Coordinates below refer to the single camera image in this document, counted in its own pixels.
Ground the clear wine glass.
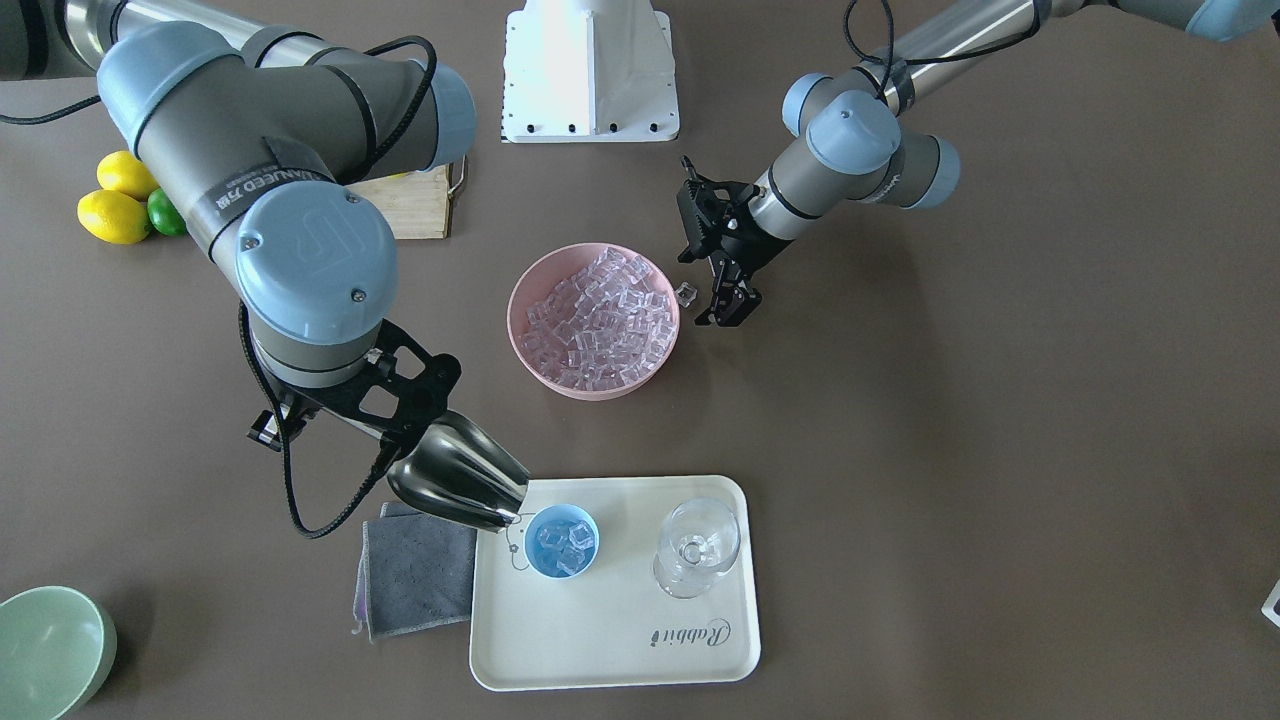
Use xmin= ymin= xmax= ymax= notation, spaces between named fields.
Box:
xmin=652 ymin=497 xmax=742 ymax=600

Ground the yellow lemon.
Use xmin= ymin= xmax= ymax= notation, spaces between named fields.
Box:
xmin=76 ymin=190 xmax=154 ymax=245
xmin=95 ymin=150 xmax=159 ymax=202

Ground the blue plastic cup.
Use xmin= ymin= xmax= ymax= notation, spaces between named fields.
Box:
xmin=524 ymin=503 xmax=600 ymax=580

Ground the grey folded cloth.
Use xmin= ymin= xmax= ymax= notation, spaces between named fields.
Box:
xmin=351 ymin=502 xmax=477 ymax=643

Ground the green lime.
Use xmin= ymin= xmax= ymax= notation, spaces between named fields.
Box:
xmin=145 ymin=187 xmax=188 ymax=237

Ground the loose ice cube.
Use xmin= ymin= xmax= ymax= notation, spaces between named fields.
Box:
xmin=675 ymin=282 xmax=698 ymax=307

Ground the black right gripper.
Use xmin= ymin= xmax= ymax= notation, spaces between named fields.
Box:
xmin=247 ymin=320 xmax=462 ymax=461

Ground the beige serving tray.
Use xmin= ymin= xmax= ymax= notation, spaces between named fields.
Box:
xmin=470 ymin=475 xmax=762 ymax=692

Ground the green ceramic bowl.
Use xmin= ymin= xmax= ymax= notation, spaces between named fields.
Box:
xmin=1 ymin=585 xmax=116 ymax=719

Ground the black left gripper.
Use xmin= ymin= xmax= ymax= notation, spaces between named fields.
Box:
xmin=676 ymin=156 xmax=791 ymax=327

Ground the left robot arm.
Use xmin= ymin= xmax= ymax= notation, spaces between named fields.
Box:
xmin=676 ymin=1 xmax=1083 ymax=327

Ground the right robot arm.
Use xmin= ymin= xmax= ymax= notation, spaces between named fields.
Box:
xmin=3 ymin=1 xmax=476 ymax=460

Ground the metal ice scoop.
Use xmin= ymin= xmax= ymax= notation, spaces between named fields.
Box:
xmin=387 ymin=410 xmax=530 ymax=532

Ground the pink bowl with ice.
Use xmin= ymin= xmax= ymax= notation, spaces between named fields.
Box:
xmin=506 ymin=243 xmax=680 ymax=401

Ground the bamboo cutting board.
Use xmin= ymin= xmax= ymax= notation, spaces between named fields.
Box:
xmin=347 ymin=156 xmax=468 ymax=241

